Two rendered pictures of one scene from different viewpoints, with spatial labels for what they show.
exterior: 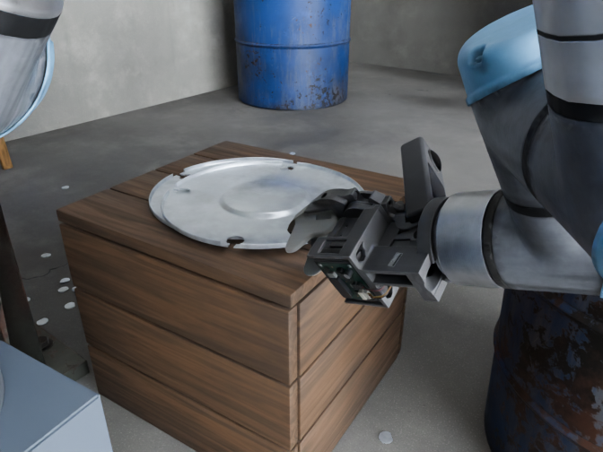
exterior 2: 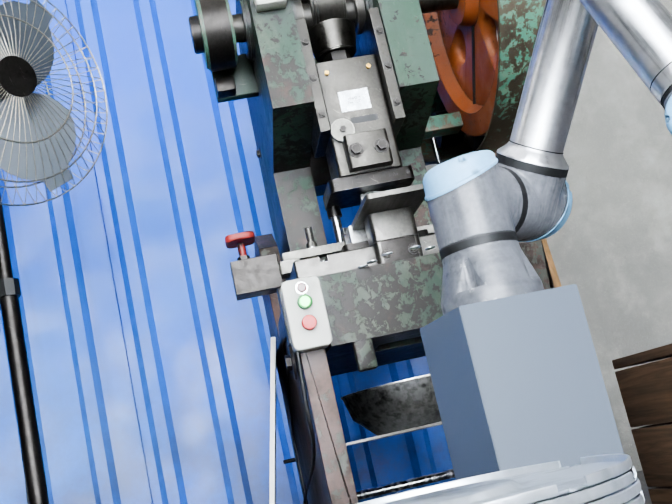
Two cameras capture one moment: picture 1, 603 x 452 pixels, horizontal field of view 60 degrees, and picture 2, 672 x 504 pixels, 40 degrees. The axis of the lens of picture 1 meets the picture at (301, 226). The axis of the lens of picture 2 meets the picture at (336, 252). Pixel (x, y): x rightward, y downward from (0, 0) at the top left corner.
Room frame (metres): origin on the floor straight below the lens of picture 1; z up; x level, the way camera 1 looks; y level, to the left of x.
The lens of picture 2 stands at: (-0.92, -0.55, 0.30)
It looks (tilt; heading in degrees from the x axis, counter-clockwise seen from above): 12 degrees up; 44
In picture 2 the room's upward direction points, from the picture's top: 13 degrees counter-clockwise
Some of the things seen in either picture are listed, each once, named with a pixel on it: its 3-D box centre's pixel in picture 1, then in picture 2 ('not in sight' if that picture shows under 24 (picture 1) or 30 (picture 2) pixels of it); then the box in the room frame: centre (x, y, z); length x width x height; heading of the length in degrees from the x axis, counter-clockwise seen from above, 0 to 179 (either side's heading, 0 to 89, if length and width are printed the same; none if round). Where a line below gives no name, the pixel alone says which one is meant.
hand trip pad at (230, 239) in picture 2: not in sight; (242, 253); (0.26, 0.85, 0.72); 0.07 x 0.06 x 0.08; 52
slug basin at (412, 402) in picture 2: not in sight; (419, 403); (0.67, 0.83, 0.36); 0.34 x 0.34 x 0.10
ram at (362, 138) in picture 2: not in sight; (354, 117); (0.64, 0.80, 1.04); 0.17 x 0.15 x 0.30; 52
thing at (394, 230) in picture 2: not in sight; (395, 232); (0.56, 0.70, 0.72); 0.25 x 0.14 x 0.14; 52
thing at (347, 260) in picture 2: not in sight; (387, 269); (0.67, 0.83, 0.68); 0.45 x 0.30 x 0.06; 142
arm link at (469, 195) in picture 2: not in sight; (469, 200); (0.20, 0.24, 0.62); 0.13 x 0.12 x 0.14; 179
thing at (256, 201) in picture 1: (265, 197); not in sight; (0.69, 0.05, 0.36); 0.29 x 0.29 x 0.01
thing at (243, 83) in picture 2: not in sight; (229, 40); (0.48, 1.00, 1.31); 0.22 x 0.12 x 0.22; 52
